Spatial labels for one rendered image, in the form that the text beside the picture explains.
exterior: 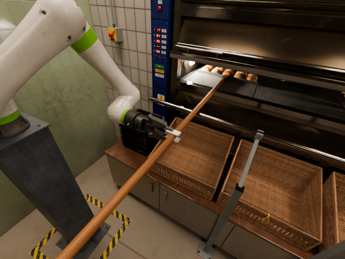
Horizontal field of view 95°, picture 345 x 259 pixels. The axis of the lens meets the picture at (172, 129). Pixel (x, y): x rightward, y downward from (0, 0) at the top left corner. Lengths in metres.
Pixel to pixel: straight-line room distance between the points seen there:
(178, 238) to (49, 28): 1.68
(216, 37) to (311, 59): 0.54
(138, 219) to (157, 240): 0.27
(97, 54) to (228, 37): 0.80
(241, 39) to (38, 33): 1.00
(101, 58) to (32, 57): 0.27
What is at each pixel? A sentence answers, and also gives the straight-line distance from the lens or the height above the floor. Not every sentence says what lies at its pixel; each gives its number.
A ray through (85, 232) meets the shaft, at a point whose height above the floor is 1.21.
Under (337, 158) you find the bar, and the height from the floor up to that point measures 1.17.
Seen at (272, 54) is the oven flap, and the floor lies 1.49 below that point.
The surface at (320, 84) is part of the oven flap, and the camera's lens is 1.10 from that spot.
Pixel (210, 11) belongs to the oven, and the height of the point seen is 1.66.
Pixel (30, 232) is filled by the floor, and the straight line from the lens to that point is 2.13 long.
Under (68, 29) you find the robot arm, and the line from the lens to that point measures 0.62.
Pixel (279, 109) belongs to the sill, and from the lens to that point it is 1.30.
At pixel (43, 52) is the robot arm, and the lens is 0.64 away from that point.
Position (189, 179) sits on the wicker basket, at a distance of 1.20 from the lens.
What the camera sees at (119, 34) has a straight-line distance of 1.63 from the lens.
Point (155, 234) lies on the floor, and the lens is 1.77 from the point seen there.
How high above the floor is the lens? 1.67
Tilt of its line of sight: 37 degrees down
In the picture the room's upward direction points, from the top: 4 degrees clockwise
